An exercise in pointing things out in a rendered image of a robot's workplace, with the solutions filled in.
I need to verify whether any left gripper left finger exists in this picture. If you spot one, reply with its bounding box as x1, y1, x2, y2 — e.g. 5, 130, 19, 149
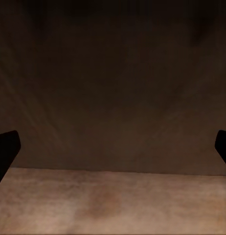
0, 131, 21, 182

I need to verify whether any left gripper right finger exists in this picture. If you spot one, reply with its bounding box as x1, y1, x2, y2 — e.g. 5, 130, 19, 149
215, 130, 226, 163

